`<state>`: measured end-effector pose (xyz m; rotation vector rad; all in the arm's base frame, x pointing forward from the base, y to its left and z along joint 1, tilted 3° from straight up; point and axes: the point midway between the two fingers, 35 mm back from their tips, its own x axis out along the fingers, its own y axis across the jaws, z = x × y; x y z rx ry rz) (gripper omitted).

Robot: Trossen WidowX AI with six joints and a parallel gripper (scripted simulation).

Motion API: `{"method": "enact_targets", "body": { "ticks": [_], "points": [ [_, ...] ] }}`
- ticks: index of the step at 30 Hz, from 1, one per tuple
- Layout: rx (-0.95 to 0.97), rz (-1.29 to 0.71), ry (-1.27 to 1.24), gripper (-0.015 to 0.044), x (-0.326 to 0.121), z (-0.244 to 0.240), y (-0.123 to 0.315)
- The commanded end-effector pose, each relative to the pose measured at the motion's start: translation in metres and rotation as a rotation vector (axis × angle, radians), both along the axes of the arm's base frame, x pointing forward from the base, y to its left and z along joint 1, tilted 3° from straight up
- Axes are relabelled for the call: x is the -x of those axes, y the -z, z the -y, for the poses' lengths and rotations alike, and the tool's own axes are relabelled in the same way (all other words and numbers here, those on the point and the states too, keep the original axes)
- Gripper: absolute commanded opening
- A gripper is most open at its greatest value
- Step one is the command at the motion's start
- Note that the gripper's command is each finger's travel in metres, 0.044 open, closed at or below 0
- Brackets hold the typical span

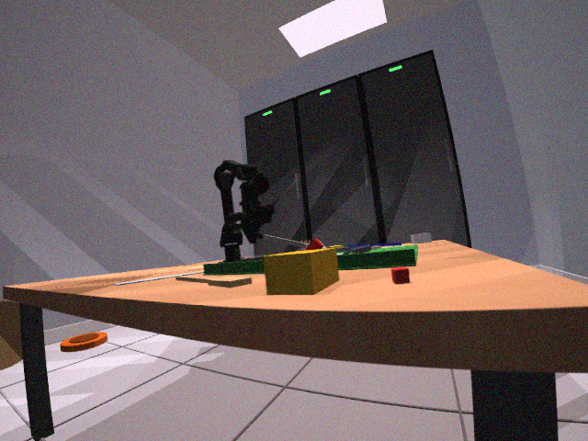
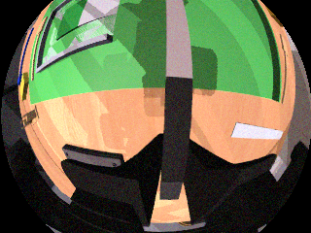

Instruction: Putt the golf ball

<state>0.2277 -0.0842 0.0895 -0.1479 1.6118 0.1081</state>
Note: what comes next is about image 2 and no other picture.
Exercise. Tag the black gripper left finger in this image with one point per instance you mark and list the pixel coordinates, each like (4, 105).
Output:
(135, 181)

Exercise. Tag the white flat bar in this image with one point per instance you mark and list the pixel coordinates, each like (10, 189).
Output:
(250, 131)

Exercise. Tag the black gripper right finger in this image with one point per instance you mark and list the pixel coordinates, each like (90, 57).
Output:
(209, 179)

